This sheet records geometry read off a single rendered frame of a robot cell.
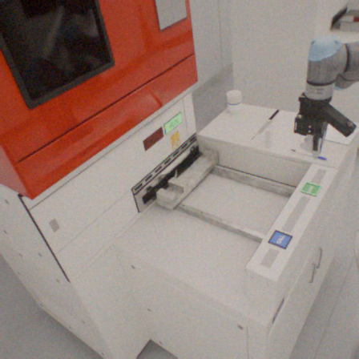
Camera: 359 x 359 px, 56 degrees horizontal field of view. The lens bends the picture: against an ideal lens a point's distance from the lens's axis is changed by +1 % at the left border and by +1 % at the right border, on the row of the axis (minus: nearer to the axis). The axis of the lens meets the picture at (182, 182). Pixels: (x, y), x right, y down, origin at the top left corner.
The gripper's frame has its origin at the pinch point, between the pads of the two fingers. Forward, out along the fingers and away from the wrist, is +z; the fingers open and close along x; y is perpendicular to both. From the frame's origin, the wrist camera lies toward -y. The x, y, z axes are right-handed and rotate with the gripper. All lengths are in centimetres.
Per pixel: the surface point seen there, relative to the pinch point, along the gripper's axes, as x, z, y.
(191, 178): 5, 23, 49
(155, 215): 26, 29, 54
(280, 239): 25.9, 14.1, 0.8
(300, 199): 5.6, 15.0, 2.1
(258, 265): 37.6, 14.5, 2.5
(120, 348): 62, 84, 59
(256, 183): -8.0, 26.0, 24.8
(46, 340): 75, 110, 114
